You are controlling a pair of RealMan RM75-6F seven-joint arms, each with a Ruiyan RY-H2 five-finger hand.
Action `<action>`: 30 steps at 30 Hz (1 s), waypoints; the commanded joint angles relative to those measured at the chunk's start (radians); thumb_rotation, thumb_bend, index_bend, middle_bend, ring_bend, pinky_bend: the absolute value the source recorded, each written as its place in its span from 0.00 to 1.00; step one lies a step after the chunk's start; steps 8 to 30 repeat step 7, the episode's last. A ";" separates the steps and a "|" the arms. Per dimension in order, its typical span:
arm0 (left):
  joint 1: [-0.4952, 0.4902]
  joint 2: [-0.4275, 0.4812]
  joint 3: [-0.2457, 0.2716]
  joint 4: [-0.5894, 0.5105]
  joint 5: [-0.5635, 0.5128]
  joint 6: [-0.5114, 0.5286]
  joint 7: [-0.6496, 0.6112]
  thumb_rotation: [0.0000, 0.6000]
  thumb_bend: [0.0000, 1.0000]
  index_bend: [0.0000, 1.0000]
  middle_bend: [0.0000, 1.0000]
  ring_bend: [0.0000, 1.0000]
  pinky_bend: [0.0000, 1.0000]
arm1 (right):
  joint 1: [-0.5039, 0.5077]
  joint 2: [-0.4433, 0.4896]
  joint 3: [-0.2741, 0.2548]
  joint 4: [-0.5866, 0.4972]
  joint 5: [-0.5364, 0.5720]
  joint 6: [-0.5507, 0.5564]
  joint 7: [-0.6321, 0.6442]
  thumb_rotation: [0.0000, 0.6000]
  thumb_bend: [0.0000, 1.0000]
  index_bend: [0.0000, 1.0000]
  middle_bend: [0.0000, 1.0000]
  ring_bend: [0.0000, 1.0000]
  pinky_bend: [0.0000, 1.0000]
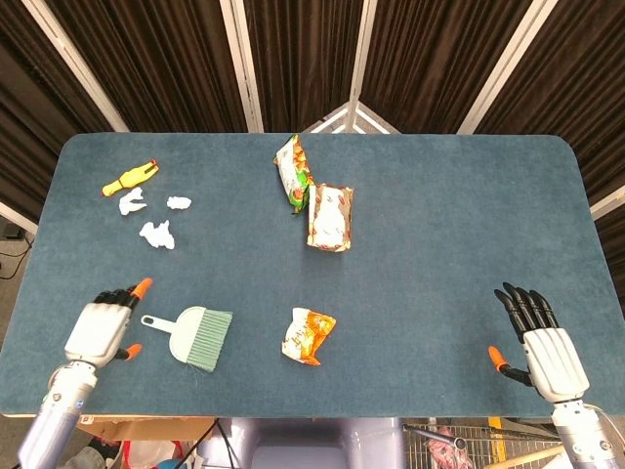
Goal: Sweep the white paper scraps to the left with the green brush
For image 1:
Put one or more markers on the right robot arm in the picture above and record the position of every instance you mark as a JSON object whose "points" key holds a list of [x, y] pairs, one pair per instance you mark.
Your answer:
{"points": [[581, 430]]}

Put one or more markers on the crumpled white tissue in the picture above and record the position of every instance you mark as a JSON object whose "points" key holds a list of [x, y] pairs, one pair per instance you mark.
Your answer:
{"points": [[179, 202], [158, 237], [131, 204]]}

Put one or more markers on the yellow rubber chicken toy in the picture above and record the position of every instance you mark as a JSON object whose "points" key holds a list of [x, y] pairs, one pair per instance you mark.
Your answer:
{"points": [[128, 178]]}

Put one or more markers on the blue felt table cover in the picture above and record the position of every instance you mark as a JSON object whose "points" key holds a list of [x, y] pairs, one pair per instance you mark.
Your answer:
{"points": [[439, 244]]}

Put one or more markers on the small green broom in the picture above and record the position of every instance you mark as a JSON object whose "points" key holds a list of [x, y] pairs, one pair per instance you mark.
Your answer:
{"points": [[190, 332]]}

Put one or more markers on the dark brown curtain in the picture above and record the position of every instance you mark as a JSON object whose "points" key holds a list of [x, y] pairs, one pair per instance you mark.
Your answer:
{"points": [[146, 58]]}

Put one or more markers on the red patterned bag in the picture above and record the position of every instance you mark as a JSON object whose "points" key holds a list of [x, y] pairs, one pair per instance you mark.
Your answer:
{"points": [[446, 449]]}

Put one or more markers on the white frame post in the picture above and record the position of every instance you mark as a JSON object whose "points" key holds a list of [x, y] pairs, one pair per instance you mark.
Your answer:
{"points": [[362, 63], [76, 63], [17, 217], [608, 202], [243, 63], [507, 63]]}

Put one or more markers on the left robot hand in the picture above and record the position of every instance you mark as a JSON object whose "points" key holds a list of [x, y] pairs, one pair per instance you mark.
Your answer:
{"points": [[97, 332]]}

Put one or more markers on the wooden stick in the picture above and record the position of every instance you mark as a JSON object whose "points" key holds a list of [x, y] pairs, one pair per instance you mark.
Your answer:
{"points": [[532, 456]]}

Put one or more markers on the orange white chips bag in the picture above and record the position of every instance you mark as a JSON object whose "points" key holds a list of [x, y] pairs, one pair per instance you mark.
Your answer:
{"points": [[303, 337]]}

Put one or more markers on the green orange snack bag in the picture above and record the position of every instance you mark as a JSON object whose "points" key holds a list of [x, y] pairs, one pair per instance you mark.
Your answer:
{"points": [[293, 171]]}

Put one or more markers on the lavender robot base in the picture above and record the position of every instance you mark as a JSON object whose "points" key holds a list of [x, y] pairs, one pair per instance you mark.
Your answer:
{"points": [[303, 444]]}

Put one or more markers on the white triangular floor frame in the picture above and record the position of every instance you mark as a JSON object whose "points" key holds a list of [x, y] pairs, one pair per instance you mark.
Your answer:
{"points": [[324, 119]]}

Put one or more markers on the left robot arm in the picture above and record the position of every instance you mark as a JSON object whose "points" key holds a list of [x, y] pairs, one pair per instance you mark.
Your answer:
{"points": [[58, 405]]}

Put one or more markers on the brown cardboard box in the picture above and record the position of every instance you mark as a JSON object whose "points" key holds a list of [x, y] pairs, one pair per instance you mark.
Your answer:
{"points": [[146, 427]]}

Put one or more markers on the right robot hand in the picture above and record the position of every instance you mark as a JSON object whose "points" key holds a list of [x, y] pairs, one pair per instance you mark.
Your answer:
{"points": [[554, 361]]}

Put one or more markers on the black tripod legs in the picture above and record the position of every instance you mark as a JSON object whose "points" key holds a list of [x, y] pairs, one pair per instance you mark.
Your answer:
{"points": [[222, 437]]}

